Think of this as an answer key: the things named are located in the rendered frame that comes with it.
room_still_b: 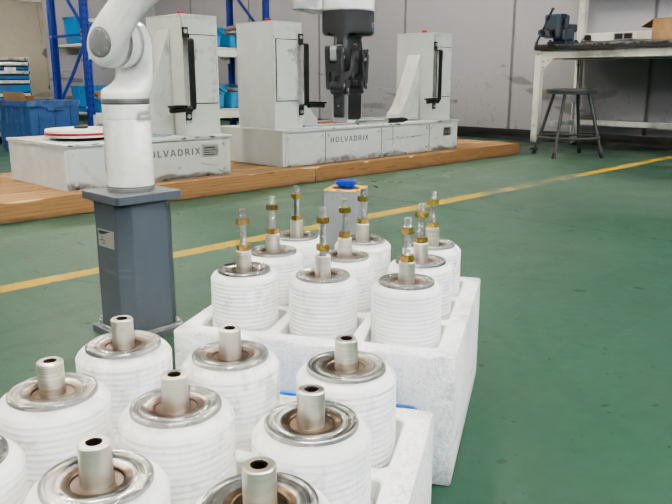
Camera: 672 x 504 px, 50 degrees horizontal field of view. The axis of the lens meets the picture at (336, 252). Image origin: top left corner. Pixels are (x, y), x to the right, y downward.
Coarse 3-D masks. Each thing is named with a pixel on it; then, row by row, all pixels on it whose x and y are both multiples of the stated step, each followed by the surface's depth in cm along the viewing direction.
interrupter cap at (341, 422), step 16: (272, 416) 58; (288, 416) 58; (336, 416) 58; (352, 416) 58; (272, 432) 55; (288, 432) 55; (304, 432) 56; (320, 432) 56; (336, 432) 55; (352, 432) 56
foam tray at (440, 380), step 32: (192, 320) 104; (288, 320) 104; (448, 320) 104; (192, 352) 100; (288, 352) 96; (320, 352) 95; (384, 352) 92; (416, 352) 92; (448, 352) 92; (288, 384) 97; (416, 384) 92; (448, 384) 91; (448, 416) 92; (448, 448) 93; (448, 480) 94
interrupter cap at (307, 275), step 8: (304, 272) 101; (312, 272) 102; (336, 272) 102; (344, 272) 101; (304, 280) 98; (312, 280) 97; (320, 280) 97; (328, 280) 97; (336, 280) 97; (344, 280) 98
